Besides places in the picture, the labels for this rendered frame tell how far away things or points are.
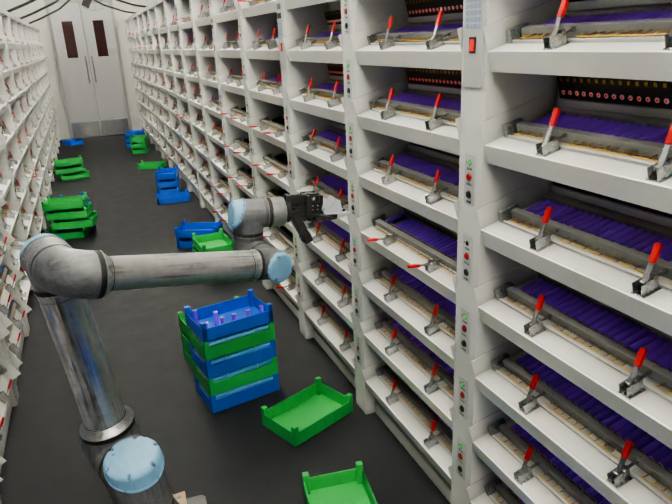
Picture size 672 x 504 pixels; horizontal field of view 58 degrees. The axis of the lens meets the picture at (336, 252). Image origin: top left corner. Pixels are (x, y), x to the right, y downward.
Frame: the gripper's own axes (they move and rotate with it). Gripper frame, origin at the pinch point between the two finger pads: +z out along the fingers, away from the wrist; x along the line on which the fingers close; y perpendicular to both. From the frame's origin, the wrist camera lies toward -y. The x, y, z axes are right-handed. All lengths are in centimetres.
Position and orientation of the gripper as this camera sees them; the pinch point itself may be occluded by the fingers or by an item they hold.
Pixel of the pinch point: (343, 213)
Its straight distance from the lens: 193.9
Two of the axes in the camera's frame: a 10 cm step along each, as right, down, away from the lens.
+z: 9.2, -0.9, 3.7
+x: -3.8, -3.0, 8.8
